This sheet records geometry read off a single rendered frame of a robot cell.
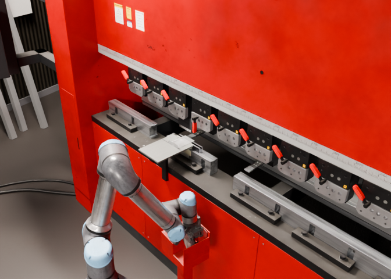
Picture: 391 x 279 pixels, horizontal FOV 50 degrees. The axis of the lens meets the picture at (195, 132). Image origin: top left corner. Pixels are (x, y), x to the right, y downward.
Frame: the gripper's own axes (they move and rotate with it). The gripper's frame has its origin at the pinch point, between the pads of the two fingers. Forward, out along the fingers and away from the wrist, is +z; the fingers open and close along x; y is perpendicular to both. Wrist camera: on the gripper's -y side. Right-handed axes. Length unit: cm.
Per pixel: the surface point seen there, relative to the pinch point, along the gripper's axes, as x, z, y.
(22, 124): 303, 64, -6
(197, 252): -4.9, -1.4, 2.0
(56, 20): 147, -82, 8
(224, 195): 9.6, -11.6, 32.0
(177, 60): 55, -74, 38
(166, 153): 46, -25, 20
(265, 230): -22.3, -11.6, 30.5
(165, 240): 11.2, -2.0, -6.4
